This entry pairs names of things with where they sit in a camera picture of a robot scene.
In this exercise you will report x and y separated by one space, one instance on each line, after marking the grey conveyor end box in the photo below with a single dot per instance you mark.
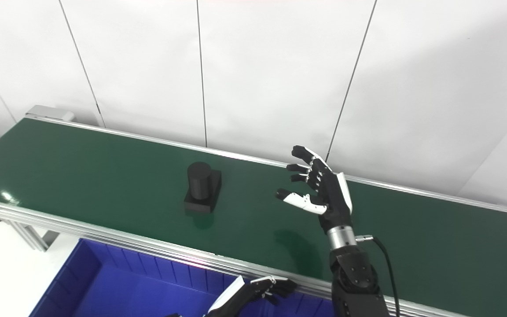
51 113

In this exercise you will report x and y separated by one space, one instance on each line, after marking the black cylinder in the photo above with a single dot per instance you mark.
201 189

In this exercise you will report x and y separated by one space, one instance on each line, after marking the aluminium conveyor support leg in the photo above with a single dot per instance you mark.
29 235

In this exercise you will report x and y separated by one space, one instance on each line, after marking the blue plastic bin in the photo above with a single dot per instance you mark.
126 286

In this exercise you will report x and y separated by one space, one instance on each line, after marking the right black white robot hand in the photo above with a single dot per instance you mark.
335 202

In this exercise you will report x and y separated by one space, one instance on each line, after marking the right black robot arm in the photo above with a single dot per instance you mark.
354 281

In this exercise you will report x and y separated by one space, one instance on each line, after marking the green conveyor belt aluminium frame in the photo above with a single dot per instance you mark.
104 176

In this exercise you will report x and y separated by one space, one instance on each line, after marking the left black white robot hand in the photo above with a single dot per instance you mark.
244 296

